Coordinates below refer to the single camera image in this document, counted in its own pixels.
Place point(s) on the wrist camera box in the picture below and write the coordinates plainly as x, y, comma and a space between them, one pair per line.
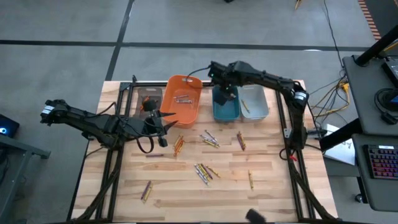
150, 105
216, 70

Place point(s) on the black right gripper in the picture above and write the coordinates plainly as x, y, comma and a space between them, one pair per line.
229, 83

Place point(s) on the black laptop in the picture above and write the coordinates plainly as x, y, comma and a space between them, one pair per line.
392, 70

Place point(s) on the orange plastic bin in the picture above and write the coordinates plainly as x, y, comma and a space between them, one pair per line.
183, 115

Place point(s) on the white plastic bin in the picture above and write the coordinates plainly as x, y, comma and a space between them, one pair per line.
258, 105

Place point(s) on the teal plastic bin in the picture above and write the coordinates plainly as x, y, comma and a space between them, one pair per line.
228, 113

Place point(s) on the white crayon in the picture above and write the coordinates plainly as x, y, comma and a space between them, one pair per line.
201, 177
203, 174
207, 138
181, 96
211, 135
184, 101

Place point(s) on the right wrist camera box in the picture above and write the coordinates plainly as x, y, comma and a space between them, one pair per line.
216, 70

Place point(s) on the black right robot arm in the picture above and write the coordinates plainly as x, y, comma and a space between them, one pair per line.
267, 79

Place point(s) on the white paper sheet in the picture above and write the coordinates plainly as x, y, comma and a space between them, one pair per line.
342, 152

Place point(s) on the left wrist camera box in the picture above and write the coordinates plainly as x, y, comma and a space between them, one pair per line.
150, 105

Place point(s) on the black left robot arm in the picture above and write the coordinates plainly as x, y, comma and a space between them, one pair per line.
87, 123

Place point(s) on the black diagonal beam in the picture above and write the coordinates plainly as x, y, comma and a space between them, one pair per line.
339, 137

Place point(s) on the backlit black keyboard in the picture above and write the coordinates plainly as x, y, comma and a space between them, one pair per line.
384, 161

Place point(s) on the smoky grey plastic bin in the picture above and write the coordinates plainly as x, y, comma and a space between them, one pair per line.
138, 93

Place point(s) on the purple crayon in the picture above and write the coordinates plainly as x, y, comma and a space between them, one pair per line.
146, 189
239, 140
207, 171
154, 155

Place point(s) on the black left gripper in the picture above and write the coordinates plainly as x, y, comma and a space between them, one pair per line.
149, 127

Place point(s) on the black caster wheel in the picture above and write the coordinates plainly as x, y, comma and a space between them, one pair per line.
359, 198

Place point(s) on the black stand pole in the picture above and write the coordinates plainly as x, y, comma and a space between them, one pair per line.
376, 46

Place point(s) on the black box blue light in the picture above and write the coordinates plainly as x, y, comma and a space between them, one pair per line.
11, 124

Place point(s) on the grey metal shelf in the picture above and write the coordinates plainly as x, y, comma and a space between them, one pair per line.
18, 144

